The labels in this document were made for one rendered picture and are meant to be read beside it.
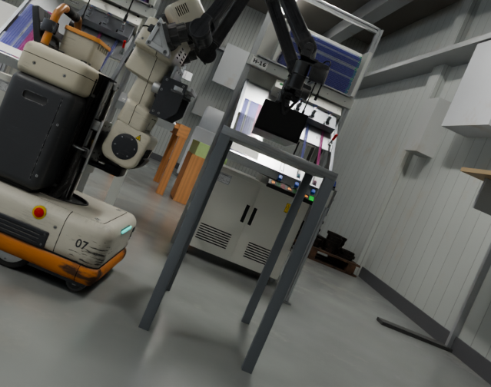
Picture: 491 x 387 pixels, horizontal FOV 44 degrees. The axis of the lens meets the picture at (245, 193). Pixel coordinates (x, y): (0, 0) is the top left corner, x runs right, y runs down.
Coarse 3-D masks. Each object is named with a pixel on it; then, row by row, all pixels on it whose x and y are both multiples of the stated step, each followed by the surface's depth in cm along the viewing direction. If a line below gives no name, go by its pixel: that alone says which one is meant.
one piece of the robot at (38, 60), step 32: (32, 64) 223; (64, 64) 223; (32, 96) 225; (64, 96) 224; (96, 96) 246; (0, 128) 225; (32, 128) 225; (64, 128) 227; (0, 160) 225; (32, 160) 225; (64, 160) 245; (64, 192) 248
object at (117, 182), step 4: (124, 176) 360; (112, 180) 360; (116, 180) 360; (120, 180) 360; (112, 184) 360; (116, 184) 360; (120, 184) 361; (112, 188) 360; (116, 188) 360; (120, 188) 361; (108, 192) 360; (112, 192) 360; (116, 192) 361; (108, 196) 360; (112, 196) 361; (116, 196) 361; (104, 200) 360; (108, 200) 361; (112, 200) 361; (112, 204) 361
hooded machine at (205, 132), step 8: (208, 112) 1020; (216, 112) 1025; (224, 112) 1039; (208, 120) 1018; (216, 120) 1020; (200, 128) 1011; (208, 128) 1017; (216, 128) 1018; (192, 136) 1012; (200, 136) 1012; (208, 136) 1013; (208, 144) 1014; (184, 152) 1015
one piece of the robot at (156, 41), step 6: (156, 24) 225; (156, 30) 225; (162, 30) 225; (150, 36) 226; (156, 36) 226; (162, 36) 226; (150, 42) 226; (156, 42) 226; (162, 42) 226; (156, 48) 226; (162, 48) 226; (168, 48) 226; (162, 54) 227; (168, 54) 226
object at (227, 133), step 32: (224, 128) 217; (224, 160) 284; (288, 160) 218; (320, 192) 219; (192, 224) 219; (288, 224) 286; (160, 288) 221; (256, 288) 288; (288, 288) 221; (256, 352) 222
